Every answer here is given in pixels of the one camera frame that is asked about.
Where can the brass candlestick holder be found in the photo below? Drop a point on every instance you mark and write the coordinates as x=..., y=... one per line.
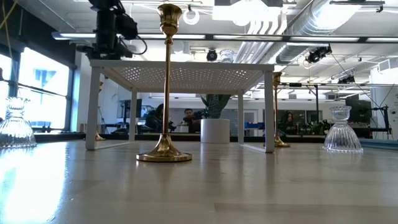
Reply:
x=280, y=143
x=164, y=149
x=99, y=137

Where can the ribbed glass candle holder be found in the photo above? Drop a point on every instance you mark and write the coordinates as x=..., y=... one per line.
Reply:
x=15, y=130
x=227, y=56
x=342, y=137

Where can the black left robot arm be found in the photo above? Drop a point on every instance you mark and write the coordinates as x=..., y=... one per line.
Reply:
x=105, y=3

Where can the white perforated metal shelf riser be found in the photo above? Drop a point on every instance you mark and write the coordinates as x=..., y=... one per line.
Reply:
x=186, y=66

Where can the person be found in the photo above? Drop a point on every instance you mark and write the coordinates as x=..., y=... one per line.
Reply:
x=189, y=119
x=289, y=123
x=154, y=119

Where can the green snake plant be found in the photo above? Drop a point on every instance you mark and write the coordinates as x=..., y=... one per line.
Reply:
x=214, y=105

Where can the white round plant pot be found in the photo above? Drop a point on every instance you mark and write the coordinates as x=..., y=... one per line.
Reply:
x=214, y=130

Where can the blue storage bins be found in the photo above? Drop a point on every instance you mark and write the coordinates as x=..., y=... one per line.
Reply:
x=253, y=125

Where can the black computer monitor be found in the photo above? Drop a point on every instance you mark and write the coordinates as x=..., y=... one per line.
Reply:
x=359, y=112

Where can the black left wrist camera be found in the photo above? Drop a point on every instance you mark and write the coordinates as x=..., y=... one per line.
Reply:
x=127, y=26

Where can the dark wall screen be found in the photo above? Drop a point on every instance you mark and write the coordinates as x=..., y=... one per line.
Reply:
x=127, y=109

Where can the black frame bar with lights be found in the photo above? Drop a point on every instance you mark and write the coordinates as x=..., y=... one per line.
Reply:
x=210, y=36

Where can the black dome camera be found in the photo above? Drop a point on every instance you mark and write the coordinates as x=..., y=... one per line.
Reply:
x=211, y=55

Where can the silver ceiling air duct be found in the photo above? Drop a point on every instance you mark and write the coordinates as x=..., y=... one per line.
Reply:
x=311, y=18

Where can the black ceiling-hung camera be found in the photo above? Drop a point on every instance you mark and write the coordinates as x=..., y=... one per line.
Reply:
x=318, y=53

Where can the black metal frame stand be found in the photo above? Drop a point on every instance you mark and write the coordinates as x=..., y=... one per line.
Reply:
x=316, y=99

